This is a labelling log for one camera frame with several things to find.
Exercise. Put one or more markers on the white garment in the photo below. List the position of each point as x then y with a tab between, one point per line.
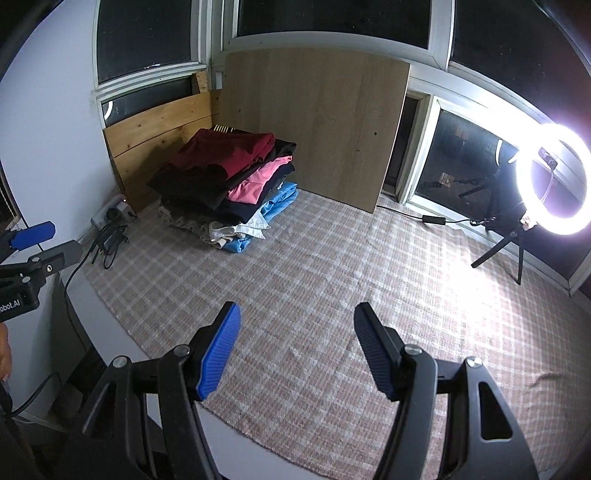
251	226

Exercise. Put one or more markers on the white power strip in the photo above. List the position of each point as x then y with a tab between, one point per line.
99	217

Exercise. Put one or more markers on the light blue garment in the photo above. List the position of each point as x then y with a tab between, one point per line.
277	203

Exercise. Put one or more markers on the person's left hand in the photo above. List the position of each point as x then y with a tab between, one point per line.
4	355

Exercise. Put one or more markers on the maroon shirt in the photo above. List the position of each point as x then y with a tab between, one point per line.
221	152

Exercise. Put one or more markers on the pine plank board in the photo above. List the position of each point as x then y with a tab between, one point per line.
147	129

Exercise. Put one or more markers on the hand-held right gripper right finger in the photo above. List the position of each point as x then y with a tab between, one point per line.
374	355

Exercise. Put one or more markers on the pale beige garment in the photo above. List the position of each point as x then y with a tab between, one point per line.
184	222

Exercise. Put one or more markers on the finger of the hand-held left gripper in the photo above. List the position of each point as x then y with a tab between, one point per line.
32	234
60	254

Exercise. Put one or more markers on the black garment with yellow stripes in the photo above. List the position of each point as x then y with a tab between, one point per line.
184	182

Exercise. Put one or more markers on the grey plug adapter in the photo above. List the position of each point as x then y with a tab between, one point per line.
119	214

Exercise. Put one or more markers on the narrow plywood board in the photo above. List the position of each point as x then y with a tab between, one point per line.
202	83

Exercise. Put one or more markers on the checked woven mat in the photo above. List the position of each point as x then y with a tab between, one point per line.
300	277

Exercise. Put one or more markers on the pink garment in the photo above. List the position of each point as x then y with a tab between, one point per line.
258	184

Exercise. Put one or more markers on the white window frame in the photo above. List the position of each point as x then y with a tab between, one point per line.
442	32

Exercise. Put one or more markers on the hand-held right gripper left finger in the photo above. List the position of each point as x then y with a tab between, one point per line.
221	350

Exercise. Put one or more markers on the large light wooden board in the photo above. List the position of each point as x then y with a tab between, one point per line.
314	115

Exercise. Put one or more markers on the white wall socket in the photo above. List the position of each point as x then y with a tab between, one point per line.
219	81

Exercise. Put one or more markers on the black power adapter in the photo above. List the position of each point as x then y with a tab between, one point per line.
433	219

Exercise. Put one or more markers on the navy garment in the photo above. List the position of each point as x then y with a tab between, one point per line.
240	211

